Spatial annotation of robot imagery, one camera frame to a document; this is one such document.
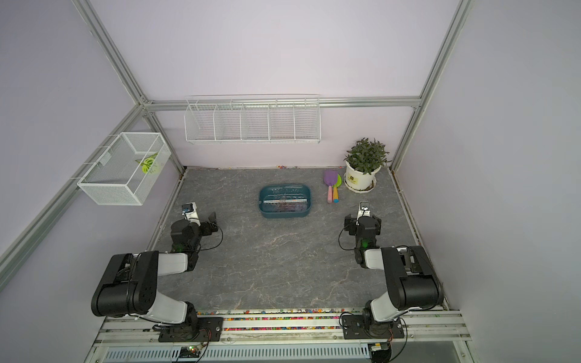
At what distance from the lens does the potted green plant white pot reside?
101 cm

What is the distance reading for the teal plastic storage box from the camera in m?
1.04

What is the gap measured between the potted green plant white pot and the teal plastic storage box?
0.23 meters
